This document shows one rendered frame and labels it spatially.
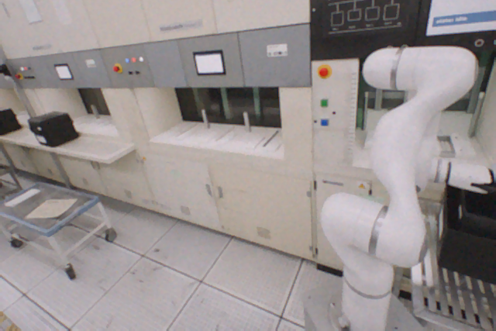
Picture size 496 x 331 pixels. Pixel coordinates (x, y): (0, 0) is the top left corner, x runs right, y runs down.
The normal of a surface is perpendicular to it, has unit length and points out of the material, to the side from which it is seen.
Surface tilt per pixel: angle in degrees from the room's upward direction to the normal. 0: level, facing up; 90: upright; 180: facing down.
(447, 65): 55
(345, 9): 90
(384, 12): 90
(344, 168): 90
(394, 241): 61
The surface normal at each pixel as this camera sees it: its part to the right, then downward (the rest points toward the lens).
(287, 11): -0.47, 0.44
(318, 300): -0.13, -0.89
